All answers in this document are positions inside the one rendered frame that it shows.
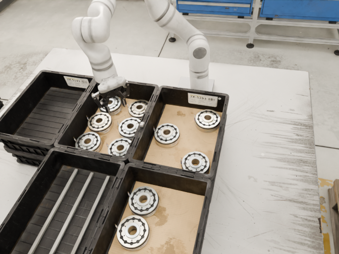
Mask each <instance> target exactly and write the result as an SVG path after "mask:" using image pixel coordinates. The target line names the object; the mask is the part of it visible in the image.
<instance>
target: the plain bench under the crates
mask: <svg viewBox="0 0 339 254"><path fill-rule="evenodd" d="M111 57H112V60H113V63H114V65H115V67H116V71H117V75H118V76H123V77H125V78H126V80H127V81H134V82H142V83H150V84H157V85H158V86H159V87H160V86H162V85H165V86H173V87H178V84H179V81H180V78H181V77H190V75H189V60H185V59H175V58H164V57H153V56H142V55H131V54H121V53H111ZM41 70H50V71H58V72H65V73H73V74H81V75H88V76H94V75H93V72H92V68H91V65H90V62H89V59H88V57H87V56H86V54H85V53H84V52H83V50H78V49H67V48H56V47H53V49H52V50H51V51H50V52H49V53H48V54H47V56H46V57H45V58H44V59H43V60H42V61H41V63H40V64H39V65H38V66H37V67H36V68H35V70H34V71H33V72H32V73H31V74H30V75H29V77H28V78H27V79H26V80H25V81H24V83H23V84H22V85H21V86H20V87H19V88H18V90H17V91H16V92H15V93H14V94H13V95H12V97H11V98H10V99H9V100H8V101H7V102H6V104H5V105H4V106H3V107H2V108H1V109H0V113H1V112H2V111H3V110H4V109H5V108H6V106H7V105H8V104H9V103H10V102H11V101H12V99H13V98H14V97H16V95H17V94H18V93H21V92H22V91H23V90H24V89H25V88H26V87H27V86H28V84H29V83H30V82H31V81H32V80H33V79H34V77H35V76H36V75H37V74H38V73H39V72H40V71H41ZM209 79H214V87H213V92H218V93H226V94H228V95H229V97H230V98H229V104H228V109H227V120H226V124H225V132H224V137H223V142H222V147H221V152H220V158H219V163H218V168H217V173H216V178H215V183H214V189H213V194H212V199H211V203H210V206H209V214H208V219H207V225H206V230H205V235H204V240H203V246H202V251H201V254H324V245H323V233H322V222H321V209H320V198H319V186H318V174H317V162H316V151H315V139H314V127H313V115H312V103H311V91H310V80H309V72H307V71H299V70H288V69H277V68H267V67H256V66H245V65H235V64H228V63H217V62H210V63H209ZM16 160H17V158H16V157H13V156H12V153H8V152H7V151H6V150H5V149H4V144H3V143H1V142H0V225H1V224H2V222H3V221H4V219H5V217H6V216H7V214H8V213H9V211H10V210H11V208H12V207H13V205H14V204H15V202H16V200H17V199H18V197H19V196H20V194H21V193H22V191H23V190H24V188H25V187H26V185H27V184H28V182H29V181H30V179H31V177H32V176H33V174H34V173H35V171H36V170H37V168H38V167H35V166H31V165H26V164H22V163H18V162H17V161H16Z"/></svg>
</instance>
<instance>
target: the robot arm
mask: <svg viewBox="0 0 339 254"><path fill-rule="evenodd" d="M144 1H145V5H146V8H147V11H148V14H149V16H150V18H151V19H152V20H153V21H154V22H155V23H156V24H157V25H158V26H159V27H161V28H162V29H164V30H166V31H168V32H172V33H175V34H176V35H178V36H179V37H180V38H181V39H182V40H183V41H184V42H185V43H186V45H187V48H188V52H189V75H190V89H196V90H203V91H208V83H209V63H210V48H209V44H208V41H207V38H206V36H205V35H204V34H203V33H202V32H200V31H199V30H198V29H196V28H195V27H194V26H192V25H191V24H190V23H189V22H188V21H187V20H186V19H185V18H184V17H183V16H182V15H181V14H180V13H179V12H178V11H177V10H176V9H175V8H174V7H173V6H172V5H171V4H170V3H169V2H168V1H167V0H144ZM115 9H116V0H93V1H92V3H91V5H90V6H89V8H88V11H87V15H88V17H77V18H75V19H74V20H73V21H72V25H71V30H72V34H73V37H74V39H75V41H76V42H77V44H78V45H79V46H80V48H81V49H82V50H83V52H84V53H85V54H86V56H87V57H88V59H89V62H90V65H91V68H92V72H93V75H94V78H95V81H96V83H97V86H98V92H97V93H95V94H94V93H92V94H91V96H92V98H93V100H94V101H95V102H96V104H97V105H98V106H99V108H102V107H104V108H105V111H106V112H107V113H109V114H110V113H111V112H110V109H109V106H108V103H109V99H110V98H112V97H114V96H117V95H118V96H119V97H120V98H121V102H122V105H123V106H124V107H126V105H127V103H126V97H128V96H130V84H129V82H128V81H127V80H126V78H125V77H123V76H118V75H117V71H116V67H115V65H114V63H113V60H112V57H111V53H110V50H109V48H108V47H107V46H106V45H104V44H101V43H104V42H106V41H107V40H108V39H109V36H110V20H111V18H112V16H113V14H114V12H115ZM122 86H123V87H124V93H122V92H121V91H120V89H121V87H122ZM99 95H101V96H102V97H103V100H102V102H100V101H99Z"/></svg>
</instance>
